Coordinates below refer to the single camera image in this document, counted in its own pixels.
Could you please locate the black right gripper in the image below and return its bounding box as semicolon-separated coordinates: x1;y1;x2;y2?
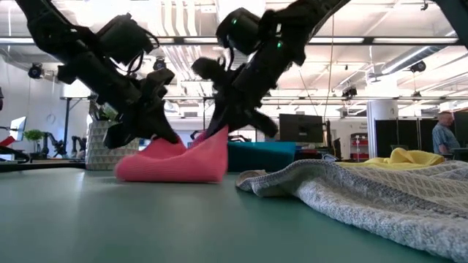
191;34;308;140

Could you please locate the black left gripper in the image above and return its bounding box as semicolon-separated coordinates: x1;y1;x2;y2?
56;50;181;150

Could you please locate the pink microfiber towel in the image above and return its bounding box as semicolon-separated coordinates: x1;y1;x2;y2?
113;124;230;184

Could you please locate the grey waffle microfiber towel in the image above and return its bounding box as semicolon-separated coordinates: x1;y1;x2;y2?
235;159;468;263

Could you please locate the yellow microfiber towel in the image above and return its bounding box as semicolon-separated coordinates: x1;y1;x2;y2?
336;147;446;170

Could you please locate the blue plastic bin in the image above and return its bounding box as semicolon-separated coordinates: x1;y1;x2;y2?
226;141;297;173

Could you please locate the succulent in triangle-patterned pot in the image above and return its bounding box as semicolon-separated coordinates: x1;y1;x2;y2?
84;95;140;172

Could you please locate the green table mat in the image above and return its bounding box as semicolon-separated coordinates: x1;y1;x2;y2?
0;167;454;263

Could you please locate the small green background plant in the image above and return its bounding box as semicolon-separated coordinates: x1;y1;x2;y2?
23;129;45;156

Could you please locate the small tilted monitor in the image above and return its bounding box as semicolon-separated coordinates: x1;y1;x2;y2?
9;116;28;142

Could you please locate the red storage shelf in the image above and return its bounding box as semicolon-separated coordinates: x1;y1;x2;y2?
350;132;369;161

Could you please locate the red padded bar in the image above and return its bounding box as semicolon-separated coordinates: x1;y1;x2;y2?
0;134;18;148

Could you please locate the black room partition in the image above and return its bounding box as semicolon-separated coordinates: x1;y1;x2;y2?
375;118;449;155

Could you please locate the person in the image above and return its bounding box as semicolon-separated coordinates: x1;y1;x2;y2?
431;110;461;156

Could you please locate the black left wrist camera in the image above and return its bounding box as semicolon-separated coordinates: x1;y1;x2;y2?
95;12;156;67

